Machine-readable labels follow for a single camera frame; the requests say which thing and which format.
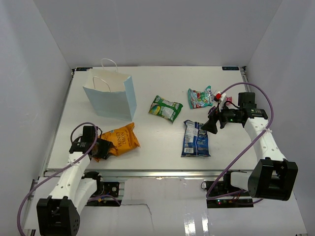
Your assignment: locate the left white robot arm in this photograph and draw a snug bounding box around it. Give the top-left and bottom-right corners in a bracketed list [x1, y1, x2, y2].
[36, 122, 115, 236]

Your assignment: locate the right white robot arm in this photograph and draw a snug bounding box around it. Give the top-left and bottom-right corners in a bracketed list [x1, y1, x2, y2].
[202, 92, 298, 201]

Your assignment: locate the teal candy bag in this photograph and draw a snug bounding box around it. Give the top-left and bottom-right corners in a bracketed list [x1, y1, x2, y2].
[188, 86, 214, 109]

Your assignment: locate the blue snack bag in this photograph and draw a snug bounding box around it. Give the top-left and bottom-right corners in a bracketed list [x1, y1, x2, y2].
[181, 120, 211, 157]

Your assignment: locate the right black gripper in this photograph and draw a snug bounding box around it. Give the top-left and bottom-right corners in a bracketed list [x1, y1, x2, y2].
[201, 101, 241, 134]

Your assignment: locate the orange potato chips bag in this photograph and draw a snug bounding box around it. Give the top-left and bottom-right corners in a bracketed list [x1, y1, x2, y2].
[94, 122, 140, 162]

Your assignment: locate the light blue paper bag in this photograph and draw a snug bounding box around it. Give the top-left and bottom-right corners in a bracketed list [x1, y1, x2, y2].
[83, 58, 137, 121]

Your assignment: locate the purple candy packet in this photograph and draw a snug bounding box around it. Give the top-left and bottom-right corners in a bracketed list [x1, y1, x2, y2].
[208, 106, 217, 116]

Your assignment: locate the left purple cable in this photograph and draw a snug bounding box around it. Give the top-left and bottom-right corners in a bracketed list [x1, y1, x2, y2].
[16, 122, 99, 236]

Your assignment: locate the green snack bag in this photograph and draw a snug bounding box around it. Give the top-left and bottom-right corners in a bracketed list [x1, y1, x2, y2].
[149, 95, 183, 123]

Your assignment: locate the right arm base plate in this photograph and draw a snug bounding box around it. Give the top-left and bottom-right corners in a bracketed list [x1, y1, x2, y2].
[207, 181, 253, 209]

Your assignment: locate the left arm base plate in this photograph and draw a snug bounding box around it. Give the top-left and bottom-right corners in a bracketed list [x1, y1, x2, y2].
[91, 181, 120, 199]

